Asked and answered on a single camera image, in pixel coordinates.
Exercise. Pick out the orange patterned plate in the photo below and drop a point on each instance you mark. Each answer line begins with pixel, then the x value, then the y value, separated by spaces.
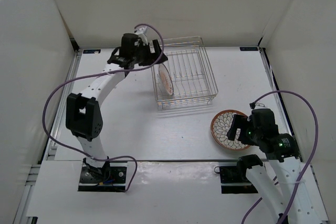
pixel 166 79

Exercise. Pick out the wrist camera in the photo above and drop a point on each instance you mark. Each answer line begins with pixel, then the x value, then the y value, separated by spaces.
pixel 141 32
pixel 257 105

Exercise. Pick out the table label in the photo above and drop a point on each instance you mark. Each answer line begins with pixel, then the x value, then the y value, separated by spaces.
pixel 91 51
pixel 248 48

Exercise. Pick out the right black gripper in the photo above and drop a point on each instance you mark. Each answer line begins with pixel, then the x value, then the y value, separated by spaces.
pixel 240 122

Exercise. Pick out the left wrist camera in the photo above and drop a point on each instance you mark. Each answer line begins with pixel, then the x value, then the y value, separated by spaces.
pixel 141 32

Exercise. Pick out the left table label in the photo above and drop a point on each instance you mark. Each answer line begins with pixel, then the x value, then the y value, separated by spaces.
pixel 91 51

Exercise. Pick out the chrome wire dish rack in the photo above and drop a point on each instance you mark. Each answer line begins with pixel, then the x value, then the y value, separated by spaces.
pixel 191 72

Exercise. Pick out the flower patterned plate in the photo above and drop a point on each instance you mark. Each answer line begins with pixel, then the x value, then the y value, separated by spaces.
pixel 213 134

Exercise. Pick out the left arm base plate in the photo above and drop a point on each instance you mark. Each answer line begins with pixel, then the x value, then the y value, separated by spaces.
pixel 111 178

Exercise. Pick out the right table label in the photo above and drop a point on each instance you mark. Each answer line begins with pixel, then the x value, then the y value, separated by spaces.
pixel 248 48

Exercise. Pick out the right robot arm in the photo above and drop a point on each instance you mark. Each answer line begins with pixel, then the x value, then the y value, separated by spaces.
pixel 290 201

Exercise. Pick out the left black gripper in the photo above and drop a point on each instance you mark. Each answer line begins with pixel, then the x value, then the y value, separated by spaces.
pixel 151 57

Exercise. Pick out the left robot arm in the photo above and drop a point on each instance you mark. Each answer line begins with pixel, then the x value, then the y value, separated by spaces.
pixel 83 113

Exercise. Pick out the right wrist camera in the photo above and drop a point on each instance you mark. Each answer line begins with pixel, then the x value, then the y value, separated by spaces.
pixel 257 105

